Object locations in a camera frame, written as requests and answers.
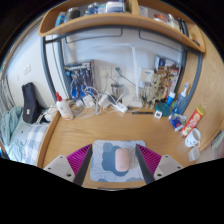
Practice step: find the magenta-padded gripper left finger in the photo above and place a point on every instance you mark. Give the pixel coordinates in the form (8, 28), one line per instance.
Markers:
(58, 166)

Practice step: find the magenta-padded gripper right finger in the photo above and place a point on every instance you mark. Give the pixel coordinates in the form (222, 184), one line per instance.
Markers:
(168, 165)

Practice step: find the pink computer mouse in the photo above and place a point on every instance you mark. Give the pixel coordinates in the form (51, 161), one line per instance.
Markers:
(122, 160)

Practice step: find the white blue-blotched mouse pad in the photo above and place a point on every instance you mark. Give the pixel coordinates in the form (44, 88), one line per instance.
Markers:
(103, 160)

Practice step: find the small frosted cup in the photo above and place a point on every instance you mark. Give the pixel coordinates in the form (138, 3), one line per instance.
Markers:
(194, 154)

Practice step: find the white mug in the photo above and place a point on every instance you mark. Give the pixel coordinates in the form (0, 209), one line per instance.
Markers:
(192, 137)

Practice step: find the plaid blanket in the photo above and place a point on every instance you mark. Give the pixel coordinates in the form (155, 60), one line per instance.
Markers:
(28, 143)

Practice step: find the blue tissue pack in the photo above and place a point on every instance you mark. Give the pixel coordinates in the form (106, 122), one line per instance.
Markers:
(177, 121)

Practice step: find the red chips can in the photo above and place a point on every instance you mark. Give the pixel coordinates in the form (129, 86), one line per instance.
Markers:
(192, 121)

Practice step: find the small white cube clock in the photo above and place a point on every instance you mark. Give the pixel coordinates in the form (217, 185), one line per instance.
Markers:
(158, 114)

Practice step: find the white bottle with red cap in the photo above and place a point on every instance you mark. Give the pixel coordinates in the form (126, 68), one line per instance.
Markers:
(64, 110)

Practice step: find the teal round tin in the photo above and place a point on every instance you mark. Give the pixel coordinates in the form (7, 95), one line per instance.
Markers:
(163, 108)

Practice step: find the black pen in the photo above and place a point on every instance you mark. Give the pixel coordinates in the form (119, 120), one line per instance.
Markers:
(142, 113)

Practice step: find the blue spray bottle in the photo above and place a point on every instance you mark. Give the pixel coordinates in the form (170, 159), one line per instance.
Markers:
(180, 103)

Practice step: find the teal blanket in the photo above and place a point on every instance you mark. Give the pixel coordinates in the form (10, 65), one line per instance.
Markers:
(10, 125)

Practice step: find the black backpack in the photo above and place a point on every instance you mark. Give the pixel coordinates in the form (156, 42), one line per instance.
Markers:
(31, 103)

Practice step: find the white charger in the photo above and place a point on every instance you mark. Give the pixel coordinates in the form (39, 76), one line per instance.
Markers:
(104, 100)
(88, 101)

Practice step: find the white power strip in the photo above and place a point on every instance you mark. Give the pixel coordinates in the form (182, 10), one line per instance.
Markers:
(120, 107)

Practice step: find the wooden robot figure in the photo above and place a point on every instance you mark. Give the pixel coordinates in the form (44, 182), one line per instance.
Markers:
(150, 91)

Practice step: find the blue model kit box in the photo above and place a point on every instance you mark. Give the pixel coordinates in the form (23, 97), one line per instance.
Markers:
(79, 80)

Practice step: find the colourful picture box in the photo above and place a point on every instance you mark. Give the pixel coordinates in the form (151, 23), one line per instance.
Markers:
(168, 75)

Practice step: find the clear glass jar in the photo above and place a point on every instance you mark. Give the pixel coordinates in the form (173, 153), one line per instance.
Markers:
(117, 90)

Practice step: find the white desk lamp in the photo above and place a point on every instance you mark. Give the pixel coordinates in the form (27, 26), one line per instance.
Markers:
(134, 73)

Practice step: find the wooden shelf unit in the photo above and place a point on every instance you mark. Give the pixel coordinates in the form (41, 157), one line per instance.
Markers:
(123, 20)

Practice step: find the grey metal bed rail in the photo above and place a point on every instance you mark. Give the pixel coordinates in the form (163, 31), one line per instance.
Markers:
(6, 96)

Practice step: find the white wall switch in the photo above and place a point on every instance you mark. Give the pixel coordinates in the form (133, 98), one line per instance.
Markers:
(27, 69)

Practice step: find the grey metal shelf frame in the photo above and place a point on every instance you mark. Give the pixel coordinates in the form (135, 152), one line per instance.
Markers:
(44, 63)

